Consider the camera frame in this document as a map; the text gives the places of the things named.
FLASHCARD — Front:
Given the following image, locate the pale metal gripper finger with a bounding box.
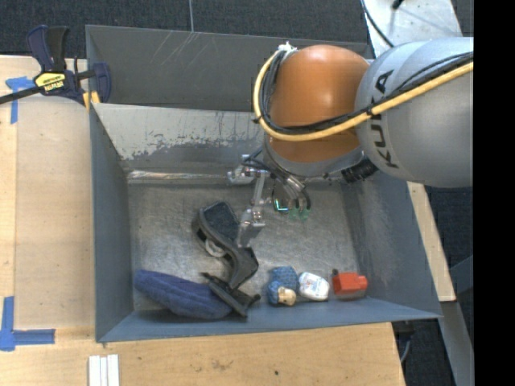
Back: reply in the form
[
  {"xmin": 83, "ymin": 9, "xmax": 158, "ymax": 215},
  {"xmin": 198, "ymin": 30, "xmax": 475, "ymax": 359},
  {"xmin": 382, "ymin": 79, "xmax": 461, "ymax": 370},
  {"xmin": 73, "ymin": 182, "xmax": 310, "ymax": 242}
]
[
  {"xmin": 237, "ymin": 207, "xmax": 267, "ymax": 249},
  {"xmin": 226, "ymin": 166, "xmax": 258, "ymax": 186}
]

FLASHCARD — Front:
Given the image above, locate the black shoe with blue insole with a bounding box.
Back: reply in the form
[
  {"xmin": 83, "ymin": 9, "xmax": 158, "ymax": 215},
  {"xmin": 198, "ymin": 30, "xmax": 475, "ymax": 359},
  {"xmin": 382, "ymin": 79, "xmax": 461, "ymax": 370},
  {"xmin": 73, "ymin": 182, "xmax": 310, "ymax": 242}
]
[{"xmin": 196, "ymin": 200, "xmax": 261, "ymax": 291}]

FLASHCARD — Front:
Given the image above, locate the blue crocheted doll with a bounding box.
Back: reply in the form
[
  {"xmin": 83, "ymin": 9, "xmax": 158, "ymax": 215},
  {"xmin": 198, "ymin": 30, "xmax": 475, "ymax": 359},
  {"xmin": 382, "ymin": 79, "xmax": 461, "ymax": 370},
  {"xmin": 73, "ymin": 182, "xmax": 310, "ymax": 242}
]
[{"xmin": 266, "ymin": 265, "xmax": 300, "ymax": 307}]

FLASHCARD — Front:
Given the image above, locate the black flat plastic piece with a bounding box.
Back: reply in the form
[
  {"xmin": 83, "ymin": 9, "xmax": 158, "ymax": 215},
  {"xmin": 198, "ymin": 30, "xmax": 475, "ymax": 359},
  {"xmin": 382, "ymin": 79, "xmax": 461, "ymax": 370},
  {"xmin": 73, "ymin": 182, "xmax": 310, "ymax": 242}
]
[{"xmin": 200, "ymin": 271, "xmax": 262, "ymax": 318}]

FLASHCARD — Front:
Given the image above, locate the grey metal bin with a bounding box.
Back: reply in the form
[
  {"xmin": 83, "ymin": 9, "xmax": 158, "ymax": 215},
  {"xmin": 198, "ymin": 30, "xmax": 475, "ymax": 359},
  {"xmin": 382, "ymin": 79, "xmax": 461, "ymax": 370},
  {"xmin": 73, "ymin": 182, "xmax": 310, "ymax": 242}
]
[{"xmin": 84, "ymin": 24, "xmax": 444, "ymax": 343}]

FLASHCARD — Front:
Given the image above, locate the white small packet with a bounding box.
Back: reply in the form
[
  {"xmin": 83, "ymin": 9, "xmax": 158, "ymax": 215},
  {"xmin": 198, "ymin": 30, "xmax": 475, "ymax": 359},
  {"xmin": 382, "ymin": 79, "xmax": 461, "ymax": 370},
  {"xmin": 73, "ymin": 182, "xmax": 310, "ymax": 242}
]
[{"xmin": 298, "ymin": 271, "xmax": 331, "ymax": 302}]

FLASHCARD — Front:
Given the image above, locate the blue padded cloth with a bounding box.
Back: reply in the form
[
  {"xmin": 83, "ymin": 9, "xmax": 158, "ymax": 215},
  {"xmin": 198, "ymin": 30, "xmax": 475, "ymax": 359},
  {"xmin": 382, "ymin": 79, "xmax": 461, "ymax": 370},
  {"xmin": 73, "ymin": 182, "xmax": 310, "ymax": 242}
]
[{"xmin": 133, "ymin": 269, "xmax": 234, "ymax": 322}]

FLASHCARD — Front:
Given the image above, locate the red small box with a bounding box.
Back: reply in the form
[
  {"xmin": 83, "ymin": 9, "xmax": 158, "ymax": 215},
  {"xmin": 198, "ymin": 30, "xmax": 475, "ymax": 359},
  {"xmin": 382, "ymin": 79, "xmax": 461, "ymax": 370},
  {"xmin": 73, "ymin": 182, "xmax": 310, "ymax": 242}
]
[{"xmin": 331, "ymin": 269, "xmax": 369, "ymax": 298}]

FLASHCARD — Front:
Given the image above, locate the white small ring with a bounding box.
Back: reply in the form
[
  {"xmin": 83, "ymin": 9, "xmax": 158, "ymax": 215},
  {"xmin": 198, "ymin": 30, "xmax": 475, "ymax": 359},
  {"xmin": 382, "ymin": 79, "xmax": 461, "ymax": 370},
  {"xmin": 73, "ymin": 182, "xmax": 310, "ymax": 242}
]
[{"xmin": 204, "ymin": 239, "xmax": 227, "ymax": 257}]

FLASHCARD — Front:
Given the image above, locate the black cylinder on white bracket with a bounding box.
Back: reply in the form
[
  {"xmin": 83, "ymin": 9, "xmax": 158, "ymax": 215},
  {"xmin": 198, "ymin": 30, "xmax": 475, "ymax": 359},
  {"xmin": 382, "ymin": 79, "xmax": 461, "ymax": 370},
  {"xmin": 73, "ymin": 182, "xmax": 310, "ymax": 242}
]
[{"xmin": 323, "ymin": 158, "xmax": 380, "ymax": 185}]

